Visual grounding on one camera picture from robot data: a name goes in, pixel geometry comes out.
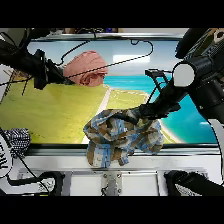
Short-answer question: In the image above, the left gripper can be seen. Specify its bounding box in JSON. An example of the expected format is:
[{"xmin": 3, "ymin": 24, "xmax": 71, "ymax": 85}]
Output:
[{"xmin": 32, "ymin": 48, "xmax": 66, "ymax": 91}]

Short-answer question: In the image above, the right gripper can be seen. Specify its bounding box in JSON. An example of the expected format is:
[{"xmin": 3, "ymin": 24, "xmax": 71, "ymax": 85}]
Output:
[{"xmin": 137, "ymin": 101, "xmax": 182, "ymax": 121}]

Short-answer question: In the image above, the checked shirt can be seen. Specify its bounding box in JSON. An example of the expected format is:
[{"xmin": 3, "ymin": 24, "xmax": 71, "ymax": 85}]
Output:
[{"xmin": 82, "ymin": 108, "xmax": 165, "ymax": 169}]

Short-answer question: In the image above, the black clothes hanger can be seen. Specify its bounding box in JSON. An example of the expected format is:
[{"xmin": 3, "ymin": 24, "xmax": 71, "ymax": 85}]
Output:
[{"xmin": 53, "ymin": 38, "xmax": 155, "ymax": 81}]

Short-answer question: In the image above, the pink garment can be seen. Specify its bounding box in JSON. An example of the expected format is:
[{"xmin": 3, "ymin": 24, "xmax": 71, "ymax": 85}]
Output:
[{"xmin": 62, "ymin": 50, "xmax": 110, "ymax": 88}]

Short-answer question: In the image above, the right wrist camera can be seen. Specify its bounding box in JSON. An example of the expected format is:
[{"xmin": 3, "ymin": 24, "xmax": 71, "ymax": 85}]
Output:
[{"xmin": 144, "ymin": 68, "xmax": 170, "ymax": 103}]

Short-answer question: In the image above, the black cable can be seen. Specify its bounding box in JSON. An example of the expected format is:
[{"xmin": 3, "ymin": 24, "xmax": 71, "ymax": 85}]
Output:
[{"xmin": 14, "ymin": 152, "xmax": 51, "ymax": 194}]

